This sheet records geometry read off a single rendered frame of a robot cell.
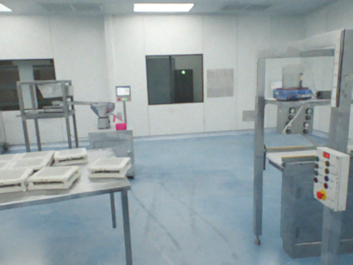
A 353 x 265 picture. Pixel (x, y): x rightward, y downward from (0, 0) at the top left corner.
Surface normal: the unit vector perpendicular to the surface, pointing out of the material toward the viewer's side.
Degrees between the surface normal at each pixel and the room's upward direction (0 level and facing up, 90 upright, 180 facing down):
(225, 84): 90
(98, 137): 90
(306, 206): 90
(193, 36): 90
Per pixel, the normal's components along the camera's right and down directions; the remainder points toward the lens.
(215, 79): 0.15, 0.19
